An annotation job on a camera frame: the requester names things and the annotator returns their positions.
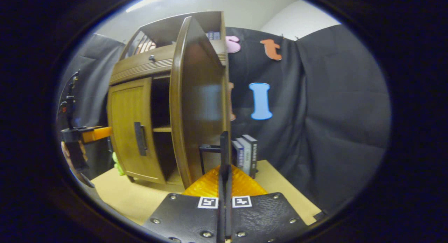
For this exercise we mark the light blue shelf book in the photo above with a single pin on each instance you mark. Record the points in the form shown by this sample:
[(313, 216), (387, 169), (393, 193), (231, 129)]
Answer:
[(217, 35)]

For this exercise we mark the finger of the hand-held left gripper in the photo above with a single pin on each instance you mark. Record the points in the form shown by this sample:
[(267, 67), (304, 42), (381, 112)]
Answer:
[(99, 133)]

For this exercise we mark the black book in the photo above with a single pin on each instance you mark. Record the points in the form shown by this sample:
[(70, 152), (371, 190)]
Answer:
[(253, 155)]

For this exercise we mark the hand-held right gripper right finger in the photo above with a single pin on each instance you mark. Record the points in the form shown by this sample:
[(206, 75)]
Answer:
[(262, 218)]

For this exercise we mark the wooden shoe cabinet door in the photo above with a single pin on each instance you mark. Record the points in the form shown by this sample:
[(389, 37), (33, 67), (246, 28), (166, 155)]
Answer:
[(196, 106), (122, 124)]

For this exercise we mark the grey book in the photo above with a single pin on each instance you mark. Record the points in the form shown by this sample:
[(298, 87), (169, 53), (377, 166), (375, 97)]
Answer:
[(246, 157)]

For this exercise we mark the wooden double-door shoe cabinet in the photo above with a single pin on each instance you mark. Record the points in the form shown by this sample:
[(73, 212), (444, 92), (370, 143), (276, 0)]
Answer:
[(140, 66)]

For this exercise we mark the green frog toy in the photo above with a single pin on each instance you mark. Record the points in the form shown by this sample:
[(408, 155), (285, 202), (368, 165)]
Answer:
[(118, 164)]

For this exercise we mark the black tripod stand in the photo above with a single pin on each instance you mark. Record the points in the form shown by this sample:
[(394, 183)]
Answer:
[(70, 110)]

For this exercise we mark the black backdrop cloth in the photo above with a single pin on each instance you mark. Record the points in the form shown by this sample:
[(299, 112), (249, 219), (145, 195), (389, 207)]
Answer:
[(332, 103)]

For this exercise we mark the dark blue shelf book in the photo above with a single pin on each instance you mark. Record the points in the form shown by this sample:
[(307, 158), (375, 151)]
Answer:
[(211, 35)]

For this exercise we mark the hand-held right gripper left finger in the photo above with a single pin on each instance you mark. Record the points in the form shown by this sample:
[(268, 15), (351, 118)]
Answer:
[(189, 218)]

